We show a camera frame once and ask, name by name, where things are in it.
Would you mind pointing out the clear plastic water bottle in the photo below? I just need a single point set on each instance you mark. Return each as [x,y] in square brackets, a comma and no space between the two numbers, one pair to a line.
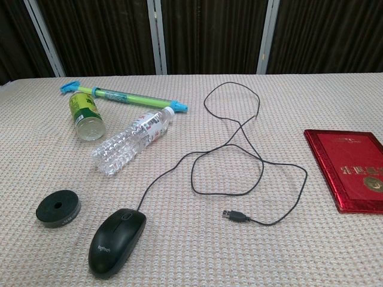
[128,140]

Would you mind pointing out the red certificate folder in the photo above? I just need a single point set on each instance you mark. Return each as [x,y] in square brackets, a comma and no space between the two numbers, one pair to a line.
[344,167]

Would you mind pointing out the green blue water squirter toy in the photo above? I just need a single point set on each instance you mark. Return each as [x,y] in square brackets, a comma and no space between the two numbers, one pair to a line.
[134,98]

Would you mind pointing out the black tape roll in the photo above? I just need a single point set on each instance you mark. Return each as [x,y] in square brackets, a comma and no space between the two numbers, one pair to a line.
[69,206]

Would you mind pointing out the grey partition frame post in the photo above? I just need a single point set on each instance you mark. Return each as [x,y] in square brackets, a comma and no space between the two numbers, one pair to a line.
[157,36]
[45,36]
[267,36]

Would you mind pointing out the black Logitech computer mouse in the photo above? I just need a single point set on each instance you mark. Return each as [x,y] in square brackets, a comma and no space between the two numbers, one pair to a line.
[116,242]

